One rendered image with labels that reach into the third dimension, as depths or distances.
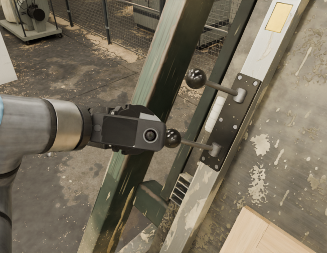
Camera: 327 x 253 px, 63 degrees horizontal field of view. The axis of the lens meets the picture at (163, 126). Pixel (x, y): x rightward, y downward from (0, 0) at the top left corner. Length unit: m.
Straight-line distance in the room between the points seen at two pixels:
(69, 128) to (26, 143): 0.06
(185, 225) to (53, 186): 1.93
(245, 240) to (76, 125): 0.41
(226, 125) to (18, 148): 0.37
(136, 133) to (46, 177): 2.20
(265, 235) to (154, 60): 0.45
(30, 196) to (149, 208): 1.77
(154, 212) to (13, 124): 0.53
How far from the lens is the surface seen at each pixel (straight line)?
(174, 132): 0.50
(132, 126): 0.40
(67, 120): 0.38
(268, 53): 0.56
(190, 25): 0.71
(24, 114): 0.35
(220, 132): 0.56
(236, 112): 0.55
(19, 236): 2.29
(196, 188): 0.61
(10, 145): 0.36
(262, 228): 0.59
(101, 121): 0.41
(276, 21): 0.57
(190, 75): 0.48
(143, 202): 0.81
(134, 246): 1.12
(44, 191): 2.47
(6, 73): 4.25
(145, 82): 0.69
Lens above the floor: 1.77
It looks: 38 degrees down
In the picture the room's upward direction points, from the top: straight up
